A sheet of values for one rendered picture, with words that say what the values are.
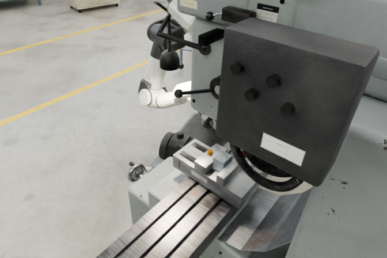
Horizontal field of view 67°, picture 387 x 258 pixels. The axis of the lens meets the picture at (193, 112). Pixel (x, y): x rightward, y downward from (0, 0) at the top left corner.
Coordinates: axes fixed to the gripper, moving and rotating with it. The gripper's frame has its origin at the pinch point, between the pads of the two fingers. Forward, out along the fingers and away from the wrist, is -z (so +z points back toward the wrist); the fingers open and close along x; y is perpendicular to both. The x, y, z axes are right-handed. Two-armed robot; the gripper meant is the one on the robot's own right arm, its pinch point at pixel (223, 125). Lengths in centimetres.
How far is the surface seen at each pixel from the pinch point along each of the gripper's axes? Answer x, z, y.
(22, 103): -97, 263, 128
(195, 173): -7.7, 4.7, 26.3
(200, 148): -0.5, 15.1, 23.6
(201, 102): -10.3, -1.5, -13.0
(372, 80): 7, -39, -37
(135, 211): -30, 25, 65
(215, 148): 3.4, 8.5, 19.5
